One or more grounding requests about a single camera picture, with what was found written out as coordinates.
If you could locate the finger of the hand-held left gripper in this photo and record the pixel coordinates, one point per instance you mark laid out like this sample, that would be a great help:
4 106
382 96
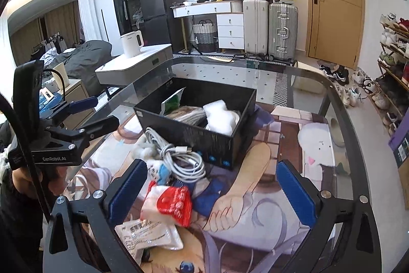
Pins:
100 127
83 104

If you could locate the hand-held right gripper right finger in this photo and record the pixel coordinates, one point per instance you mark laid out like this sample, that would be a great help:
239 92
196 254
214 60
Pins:
297 196

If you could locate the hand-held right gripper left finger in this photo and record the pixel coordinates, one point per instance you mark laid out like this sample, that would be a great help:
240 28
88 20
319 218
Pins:
127 193

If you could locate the green and white packet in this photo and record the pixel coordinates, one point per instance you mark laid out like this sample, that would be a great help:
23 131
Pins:
172 100

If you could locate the black cardboard box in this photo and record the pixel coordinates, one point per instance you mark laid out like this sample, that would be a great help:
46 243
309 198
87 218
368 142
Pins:
198 138

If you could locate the person's left forearm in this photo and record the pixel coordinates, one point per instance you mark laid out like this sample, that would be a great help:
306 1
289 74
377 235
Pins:
16 228

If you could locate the person's left hand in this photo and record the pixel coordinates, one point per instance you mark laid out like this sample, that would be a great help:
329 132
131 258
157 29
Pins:
24 183

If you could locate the wooden nightstand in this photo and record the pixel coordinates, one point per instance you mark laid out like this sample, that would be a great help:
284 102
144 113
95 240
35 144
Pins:
75 94

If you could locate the small blue and white pouch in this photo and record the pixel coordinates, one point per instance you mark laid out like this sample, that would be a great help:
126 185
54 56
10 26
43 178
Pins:
159 171

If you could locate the dark bedding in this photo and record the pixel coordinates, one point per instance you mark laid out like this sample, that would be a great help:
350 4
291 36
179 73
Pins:
86 58

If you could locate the white earphones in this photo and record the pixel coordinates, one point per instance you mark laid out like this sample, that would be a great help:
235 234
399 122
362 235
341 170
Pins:
145 150

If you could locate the red and white packet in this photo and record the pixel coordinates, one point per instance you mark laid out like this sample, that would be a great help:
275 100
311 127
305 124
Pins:
172 205

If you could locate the white printed packet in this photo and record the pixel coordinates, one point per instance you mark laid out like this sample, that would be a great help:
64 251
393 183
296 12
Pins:
147 236

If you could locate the printed desk mat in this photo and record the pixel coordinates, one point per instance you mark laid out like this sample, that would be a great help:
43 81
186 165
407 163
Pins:
249 196

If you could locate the beige curtain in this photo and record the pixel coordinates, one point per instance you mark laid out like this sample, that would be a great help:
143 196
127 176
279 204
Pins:
41 30

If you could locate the white electric kettle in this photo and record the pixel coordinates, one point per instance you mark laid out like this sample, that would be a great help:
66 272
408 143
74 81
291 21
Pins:
130 44

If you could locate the purple box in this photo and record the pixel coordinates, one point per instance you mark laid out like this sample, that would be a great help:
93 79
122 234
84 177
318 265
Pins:
401 138

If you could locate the dark grey fridge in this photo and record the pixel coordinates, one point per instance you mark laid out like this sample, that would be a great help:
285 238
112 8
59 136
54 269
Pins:
159 4

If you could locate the shoes by the door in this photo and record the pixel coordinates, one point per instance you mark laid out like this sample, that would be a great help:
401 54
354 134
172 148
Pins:
342 78

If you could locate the woven laundry basket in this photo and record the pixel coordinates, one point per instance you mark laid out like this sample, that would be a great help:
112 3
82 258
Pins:
204 38

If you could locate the wooden shoe rack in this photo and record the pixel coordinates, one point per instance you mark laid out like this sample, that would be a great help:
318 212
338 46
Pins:
383 68

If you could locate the white vanity desk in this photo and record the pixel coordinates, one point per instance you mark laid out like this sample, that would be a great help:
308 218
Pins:
220 20

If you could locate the silver suitcase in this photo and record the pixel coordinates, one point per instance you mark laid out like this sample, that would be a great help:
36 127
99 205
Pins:
282 30

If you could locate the white suitcase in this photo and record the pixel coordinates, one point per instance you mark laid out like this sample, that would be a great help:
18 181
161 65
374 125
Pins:
255 26

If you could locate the shoe rack with shoes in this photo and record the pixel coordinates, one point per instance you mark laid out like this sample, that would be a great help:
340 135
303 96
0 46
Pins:
394 42

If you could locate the wooden door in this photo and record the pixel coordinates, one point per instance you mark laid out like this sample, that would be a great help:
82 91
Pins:
335 4

